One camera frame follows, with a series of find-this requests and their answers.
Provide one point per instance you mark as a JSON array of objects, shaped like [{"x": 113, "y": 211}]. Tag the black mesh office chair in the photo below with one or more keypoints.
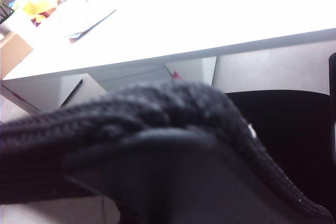
[{"x": 157, "y": 103}]

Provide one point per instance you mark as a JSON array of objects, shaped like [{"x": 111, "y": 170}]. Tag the small red object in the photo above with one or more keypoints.
[{"x": 176, "y": 75}]

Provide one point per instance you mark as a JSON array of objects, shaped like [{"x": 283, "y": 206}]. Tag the light blue patterned cloth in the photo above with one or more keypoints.
[{"x": 86, "y": 22}]

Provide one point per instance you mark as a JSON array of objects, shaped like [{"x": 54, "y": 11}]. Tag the white drawer cabinet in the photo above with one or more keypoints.
[{"x": 39, "y": 90}]

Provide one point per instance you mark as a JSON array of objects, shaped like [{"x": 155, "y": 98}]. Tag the brown cardboard box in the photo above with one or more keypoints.
[{"x": 13, "y": 53}]

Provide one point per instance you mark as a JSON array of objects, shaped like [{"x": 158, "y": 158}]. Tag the yellow and blue fabric pile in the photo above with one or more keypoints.
[{"x": 39, "y": 1}]

